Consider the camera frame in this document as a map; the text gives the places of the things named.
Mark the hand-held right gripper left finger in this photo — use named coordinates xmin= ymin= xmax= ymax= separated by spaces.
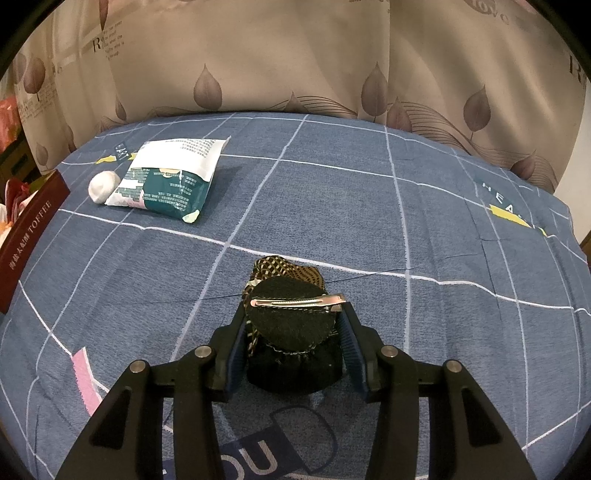
xmin=55 ymin=302 xmax=252 ymax=480

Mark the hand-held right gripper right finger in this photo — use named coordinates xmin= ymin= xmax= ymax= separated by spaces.
xmin=339 ymin=307 xmax=539 ymax=480

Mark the black patterned hair clip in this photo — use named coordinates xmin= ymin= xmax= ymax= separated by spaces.
xmin=241 ymin=256 xmax=347 ymax=395

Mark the dark red box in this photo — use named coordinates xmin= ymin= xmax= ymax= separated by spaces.
xmin=0 ymin=168 xmax=71 ymax=315

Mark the blue checked bed sheet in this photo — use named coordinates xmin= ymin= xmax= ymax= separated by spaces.
xmin=0 ymin=111 xmax=591 ymax=480

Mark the green and white packet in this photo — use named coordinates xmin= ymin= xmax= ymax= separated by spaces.
xmin=105 ymin=137 xmax=232 ymax=225

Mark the small white pompom ball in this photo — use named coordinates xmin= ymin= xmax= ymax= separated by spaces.
xmin=88 ymin=171 xmax=122 ymax=204

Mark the red and white wrapper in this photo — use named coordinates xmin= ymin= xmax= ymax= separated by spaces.
xmin=0 ymin=178 xmax=42 ymax=241

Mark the dark wooden cabinet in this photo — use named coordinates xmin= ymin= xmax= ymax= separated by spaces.
xmin=0 ymin=138 xmax=42 ymax=185

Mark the beige leaf print curtain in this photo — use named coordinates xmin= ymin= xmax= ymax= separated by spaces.
xmin=9 ymin=0 xmax=591 ymax=192

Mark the orange plastic bag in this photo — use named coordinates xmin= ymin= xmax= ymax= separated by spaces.
xmin=0 ymin=97 xmax=21 ymax=153

